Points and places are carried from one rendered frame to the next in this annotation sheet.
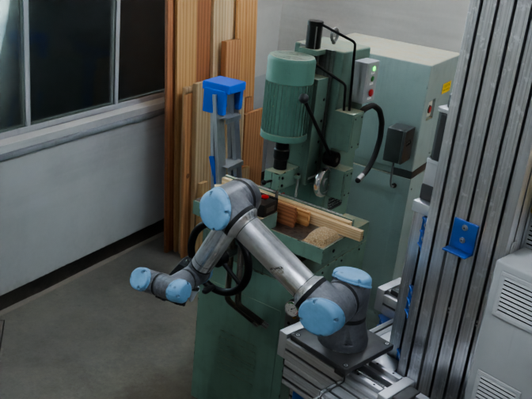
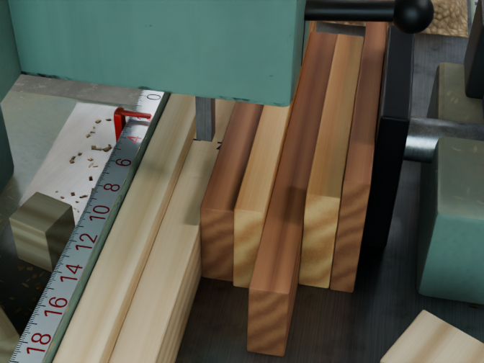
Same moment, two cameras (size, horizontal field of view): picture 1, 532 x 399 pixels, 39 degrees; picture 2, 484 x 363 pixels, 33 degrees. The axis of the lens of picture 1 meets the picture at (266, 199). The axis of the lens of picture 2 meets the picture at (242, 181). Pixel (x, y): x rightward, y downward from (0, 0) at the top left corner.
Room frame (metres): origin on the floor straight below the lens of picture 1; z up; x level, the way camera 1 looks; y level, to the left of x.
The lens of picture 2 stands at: (2.82, 0.30, 1.23)
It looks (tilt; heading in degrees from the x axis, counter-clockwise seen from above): 41 degrees down; 247
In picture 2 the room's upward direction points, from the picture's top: 1 degrees clockwise
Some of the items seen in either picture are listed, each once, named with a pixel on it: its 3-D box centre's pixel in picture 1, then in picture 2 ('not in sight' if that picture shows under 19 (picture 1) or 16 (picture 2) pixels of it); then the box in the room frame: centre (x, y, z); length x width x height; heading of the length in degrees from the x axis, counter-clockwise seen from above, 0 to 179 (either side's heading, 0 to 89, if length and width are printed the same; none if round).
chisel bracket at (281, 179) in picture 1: (282, 178); (166, 6); (2.71, -0.05, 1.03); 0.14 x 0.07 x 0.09; 147
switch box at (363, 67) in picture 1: (364, 81); not in sight; (2.89, -0.33, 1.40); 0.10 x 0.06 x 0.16; 147
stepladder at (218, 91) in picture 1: (225, 191); not in sight; (3.62, 0.22, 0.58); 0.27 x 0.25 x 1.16; 63
